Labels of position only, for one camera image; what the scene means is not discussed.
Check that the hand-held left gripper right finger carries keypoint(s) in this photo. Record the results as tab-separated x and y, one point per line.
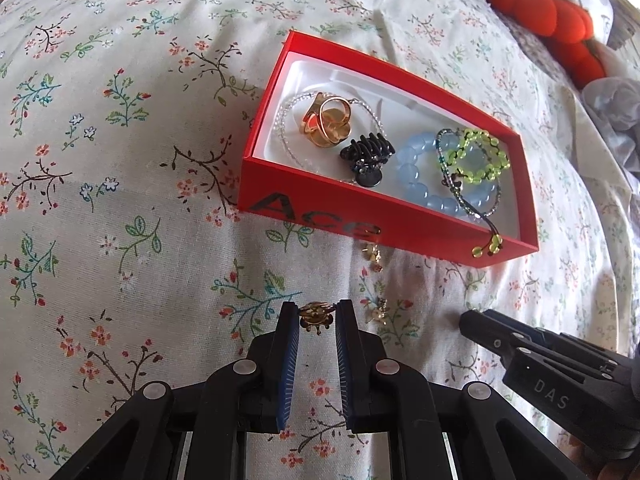
345	360

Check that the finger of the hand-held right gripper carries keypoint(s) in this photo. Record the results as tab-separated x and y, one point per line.
560	345
487	335

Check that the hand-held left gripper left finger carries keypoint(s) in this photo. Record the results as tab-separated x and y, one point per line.
287	360

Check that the small gold earring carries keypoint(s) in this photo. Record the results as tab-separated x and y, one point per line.
372	252
376	316
315	312

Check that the red cardboard box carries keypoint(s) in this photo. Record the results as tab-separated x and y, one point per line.
310	195

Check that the black round disc charm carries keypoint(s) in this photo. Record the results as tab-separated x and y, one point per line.
368	178

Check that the black hair claw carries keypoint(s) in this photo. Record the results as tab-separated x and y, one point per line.
365	152

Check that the gold hair claw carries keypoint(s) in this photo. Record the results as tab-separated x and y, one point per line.
332	122

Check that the white crumpled cloth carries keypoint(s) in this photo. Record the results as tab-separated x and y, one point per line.
615	120

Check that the red plush toy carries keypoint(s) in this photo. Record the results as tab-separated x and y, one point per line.
565	20

